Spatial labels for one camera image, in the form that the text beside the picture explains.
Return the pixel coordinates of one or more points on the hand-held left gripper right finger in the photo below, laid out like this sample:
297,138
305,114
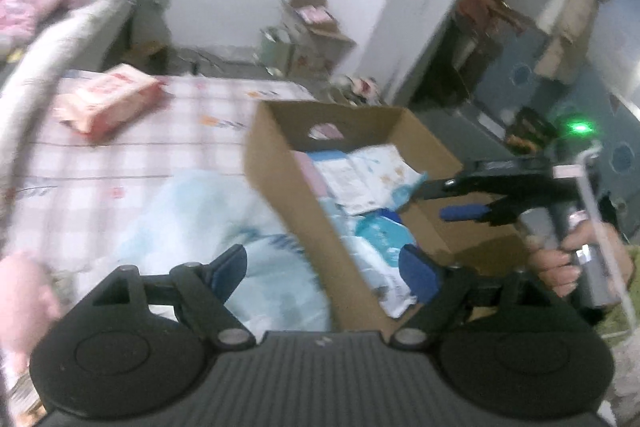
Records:
417,269

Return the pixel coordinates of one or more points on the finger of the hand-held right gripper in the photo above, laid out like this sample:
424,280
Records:
450,189
465,213

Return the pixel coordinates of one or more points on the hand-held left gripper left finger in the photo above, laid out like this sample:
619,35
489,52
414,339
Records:
232,269

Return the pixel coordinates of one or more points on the blue wet wipes packet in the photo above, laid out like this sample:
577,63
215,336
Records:
382,239

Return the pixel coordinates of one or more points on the large brown cardboard box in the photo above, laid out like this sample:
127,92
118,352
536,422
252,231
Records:
280,172

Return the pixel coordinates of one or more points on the pink bunny plush toy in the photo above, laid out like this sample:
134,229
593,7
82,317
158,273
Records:
22,297

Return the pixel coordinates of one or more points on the person's right hand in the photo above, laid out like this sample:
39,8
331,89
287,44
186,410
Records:
555,272

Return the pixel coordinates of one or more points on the light blue plastic bag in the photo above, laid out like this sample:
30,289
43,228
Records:
210,217

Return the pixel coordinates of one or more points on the black printed carton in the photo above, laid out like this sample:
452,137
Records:
530,129

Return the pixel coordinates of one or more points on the white printed tissue packet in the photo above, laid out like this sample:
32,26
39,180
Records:
360,177

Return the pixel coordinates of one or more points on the pink flat packet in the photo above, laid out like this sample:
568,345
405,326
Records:
310,174

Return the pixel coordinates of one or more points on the white red plush toy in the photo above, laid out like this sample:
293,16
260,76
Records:
360,88

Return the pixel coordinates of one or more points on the plaid bed sheet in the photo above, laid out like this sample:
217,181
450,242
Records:
150,147

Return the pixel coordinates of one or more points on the beige hanging coat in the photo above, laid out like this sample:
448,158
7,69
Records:
570,17

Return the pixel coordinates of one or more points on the small open cardboard box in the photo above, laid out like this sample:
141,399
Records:
320,47

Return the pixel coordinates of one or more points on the pink wet wipes packet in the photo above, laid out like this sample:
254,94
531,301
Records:
107,99

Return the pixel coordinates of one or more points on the pale green bin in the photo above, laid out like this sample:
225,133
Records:
277,49

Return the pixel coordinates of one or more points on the beige fleece blanket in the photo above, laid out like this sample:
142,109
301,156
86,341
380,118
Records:
45,52

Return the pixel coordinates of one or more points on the pink patterned quilt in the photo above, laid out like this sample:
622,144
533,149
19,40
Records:
30,2

